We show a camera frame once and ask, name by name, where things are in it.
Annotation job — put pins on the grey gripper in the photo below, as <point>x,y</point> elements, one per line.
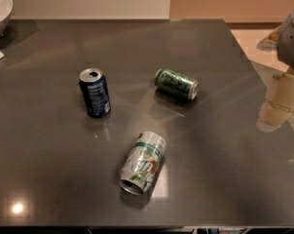
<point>291,41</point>

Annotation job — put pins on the silver 7up can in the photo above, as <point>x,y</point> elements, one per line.
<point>139,170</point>

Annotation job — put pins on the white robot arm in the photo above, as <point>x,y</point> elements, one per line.
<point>285,42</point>

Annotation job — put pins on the green soda can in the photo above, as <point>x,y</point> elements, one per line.
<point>176,84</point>

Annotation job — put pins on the blue soda can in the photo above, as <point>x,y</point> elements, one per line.
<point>94,88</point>

